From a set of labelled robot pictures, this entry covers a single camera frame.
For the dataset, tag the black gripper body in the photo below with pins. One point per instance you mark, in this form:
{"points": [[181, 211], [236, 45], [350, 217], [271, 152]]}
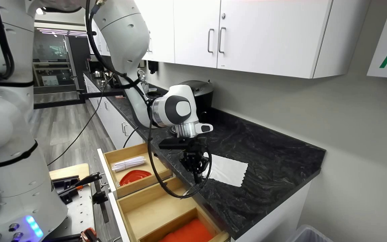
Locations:
{"points": [[196, 160]]}

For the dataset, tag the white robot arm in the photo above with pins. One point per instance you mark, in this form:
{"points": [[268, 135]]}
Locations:
{"points": [[6, 112]]}

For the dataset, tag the wooden drawer with orange liner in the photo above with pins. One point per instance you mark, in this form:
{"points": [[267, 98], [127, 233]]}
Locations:
{"points": [[154, 215]]}

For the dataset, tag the orange drawer liner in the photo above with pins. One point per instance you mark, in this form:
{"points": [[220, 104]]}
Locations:
{"points": [[189, 231]]}

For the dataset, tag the wooden drawer with red lid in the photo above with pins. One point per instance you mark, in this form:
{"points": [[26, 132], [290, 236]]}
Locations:
{"points": [[122, 155]]}

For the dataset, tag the white paper napkin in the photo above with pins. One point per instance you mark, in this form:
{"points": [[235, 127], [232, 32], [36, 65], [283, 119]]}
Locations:
{"points": [[229, 170]]}

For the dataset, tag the orange bowl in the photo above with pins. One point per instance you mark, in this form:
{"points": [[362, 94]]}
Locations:
{"points": [[135, 176]]}

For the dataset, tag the white rolled bundle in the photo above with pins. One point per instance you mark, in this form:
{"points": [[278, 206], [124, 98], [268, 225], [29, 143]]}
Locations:
{"points": [[128, 164]]}

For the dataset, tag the white base cabinets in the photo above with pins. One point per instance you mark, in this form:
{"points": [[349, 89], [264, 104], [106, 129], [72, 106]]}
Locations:
{"points": [[108, 119]]}

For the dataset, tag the red black clamp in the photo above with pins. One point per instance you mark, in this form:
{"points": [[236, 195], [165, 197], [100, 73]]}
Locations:
{"points": [[75, 183]]}

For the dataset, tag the light wooden board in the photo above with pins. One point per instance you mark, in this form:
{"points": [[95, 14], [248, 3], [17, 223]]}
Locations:
{"points": [[71, 171]]}

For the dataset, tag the white wall cabinets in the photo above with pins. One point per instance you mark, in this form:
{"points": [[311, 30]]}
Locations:
{"points": [[270, 31]]}

